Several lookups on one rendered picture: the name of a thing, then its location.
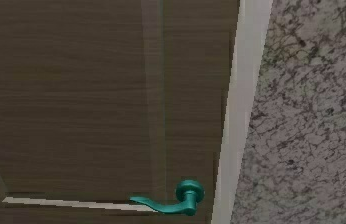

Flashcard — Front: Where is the dark brown wooden door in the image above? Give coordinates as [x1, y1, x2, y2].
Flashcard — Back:
[0, 0, 241, 224]

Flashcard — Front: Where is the teal door lever handle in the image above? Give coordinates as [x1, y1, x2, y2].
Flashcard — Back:
[129, 179, 206, 217]

